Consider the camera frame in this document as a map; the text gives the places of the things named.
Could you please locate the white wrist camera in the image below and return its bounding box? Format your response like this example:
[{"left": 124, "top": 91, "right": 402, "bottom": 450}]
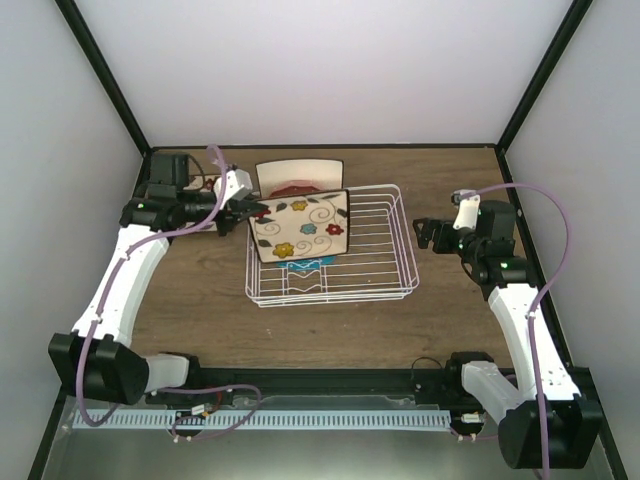
[
  {"left": 213, "top": 168, "right": 253, "bottom": 204},
  {"left": 452, "top": 189, "right": 481, "bottom": 230}
]

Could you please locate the cream square plate black rim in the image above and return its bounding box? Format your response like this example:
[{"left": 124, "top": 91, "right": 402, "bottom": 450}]
[{"left": 255, "top": 158, "right": 344, "bottom": 197}]

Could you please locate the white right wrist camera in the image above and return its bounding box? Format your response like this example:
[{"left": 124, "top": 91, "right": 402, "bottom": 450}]
[{"left": 452, "top": 189, "right": 481, "bottom": 230}]

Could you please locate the pink polka dot plate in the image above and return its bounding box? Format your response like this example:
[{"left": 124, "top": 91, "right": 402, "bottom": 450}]
[{"left": 269, "top": 180, "right": 322, "bottom": 198}]

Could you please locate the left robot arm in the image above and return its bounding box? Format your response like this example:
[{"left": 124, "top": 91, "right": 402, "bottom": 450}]
[{"left": 48, "top": 147, "right": 263, "bottom": 405}]

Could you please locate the light blue slotted cable duct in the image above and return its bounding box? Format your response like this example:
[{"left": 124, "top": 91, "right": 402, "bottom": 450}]
[{"left": 73, "top": 409, "right": 451, "bottom": 430}]

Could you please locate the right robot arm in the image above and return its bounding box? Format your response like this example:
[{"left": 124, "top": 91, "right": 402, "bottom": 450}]
[{"left": 412, "top": 196, "right": 603, "bottom": 471}]

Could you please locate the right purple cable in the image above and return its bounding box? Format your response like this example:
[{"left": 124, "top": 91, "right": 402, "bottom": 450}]
[{"left": 459, "top": 182, "right": 572, "bottom": 479}]

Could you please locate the blue polka dot plate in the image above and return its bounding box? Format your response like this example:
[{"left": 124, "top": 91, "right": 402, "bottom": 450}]
[{"left": 276, "top": 255, "right": 336, "bottom": 272}]

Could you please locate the floral square plate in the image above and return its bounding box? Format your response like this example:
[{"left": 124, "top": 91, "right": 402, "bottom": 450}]
[
  {"left": 249, "top": 189, "right": 350, "bottom": 264},
  {"left": 184, "top": 174, "right": 219, "bottom": 193}
]

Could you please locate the white wire dish rack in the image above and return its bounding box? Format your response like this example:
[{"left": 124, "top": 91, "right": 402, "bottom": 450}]
[{"left": 245, "top": 184, "right": 420, "bottom": 307}]

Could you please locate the black aluminium frame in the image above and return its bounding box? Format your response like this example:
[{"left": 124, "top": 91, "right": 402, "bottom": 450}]
[{"left": 27, "top": 0, "right": 629, "bottom": 480}]

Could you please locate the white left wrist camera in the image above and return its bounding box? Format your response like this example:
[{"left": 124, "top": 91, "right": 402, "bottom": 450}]
[{"left": 213, "top": 168, "right": 253, "bottom": 204}]

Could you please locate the black front mounting rail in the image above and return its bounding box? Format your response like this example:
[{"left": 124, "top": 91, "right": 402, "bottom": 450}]
[{"left": 64, "top": 367, "right": 591, "bottom": 406}]

